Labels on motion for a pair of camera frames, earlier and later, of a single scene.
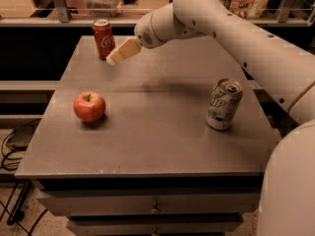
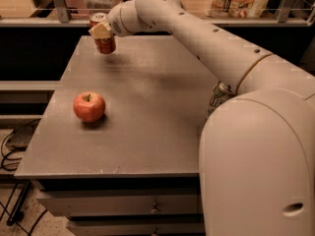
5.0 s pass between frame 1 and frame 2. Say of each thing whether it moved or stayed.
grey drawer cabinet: stayed
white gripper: moved
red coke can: moved
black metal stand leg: stayed
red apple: stayed
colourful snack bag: stayed
